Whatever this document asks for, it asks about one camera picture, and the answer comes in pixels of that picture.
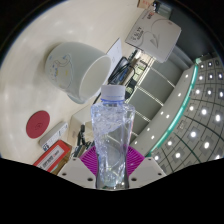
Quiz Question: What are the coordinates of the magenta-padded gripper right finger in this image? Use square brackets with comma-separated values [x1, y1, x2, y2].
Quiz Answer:
[124, 145, 167, 190]

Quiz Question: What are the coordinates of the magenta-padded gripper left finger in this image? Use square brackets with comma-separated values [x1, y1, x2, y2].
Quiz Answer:
[57, 145, 100, 190]

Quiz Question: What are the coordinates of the clear plastic water bottle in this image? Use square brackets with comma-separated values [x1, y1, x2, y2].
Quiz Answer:
[90, 84, 137, 191]

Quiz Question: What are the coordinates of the black stapler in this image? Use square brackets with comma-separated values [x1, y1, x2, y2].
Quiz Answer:
[76, 123, 88, 148]

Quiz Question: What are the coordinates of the open cardboard box red label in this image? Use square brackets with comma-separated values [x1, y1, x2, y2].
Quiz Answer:
[32, 139, 73, 174]

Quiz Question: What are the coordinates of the flat round red coaster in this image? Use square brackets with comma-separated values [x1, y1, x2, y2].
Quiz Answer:
[25, 110, 51, 140]

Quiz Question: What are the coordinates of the group of ceiling lights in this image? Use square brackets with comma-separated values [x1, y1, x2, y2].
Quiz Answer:
[146, 56, 224, 161]

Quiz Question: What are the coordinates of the white ceramic mug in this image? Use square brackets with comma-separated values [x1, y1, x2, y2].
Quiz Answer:
[44, 41, 112, 105]

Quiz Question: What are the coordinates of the white paper sheet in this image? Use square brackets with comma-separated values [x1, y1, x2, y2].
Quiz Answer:
[105, 37, 124, 73]

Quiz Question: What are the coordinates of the white printed carton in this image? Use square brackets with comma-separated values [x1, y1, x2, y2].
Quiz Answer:
[125, 8, 183, 64]

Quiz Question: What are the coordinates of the brown paper envelope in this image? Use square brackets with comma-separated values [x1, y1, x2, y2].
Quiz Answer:
[137, 0, 156, 10]

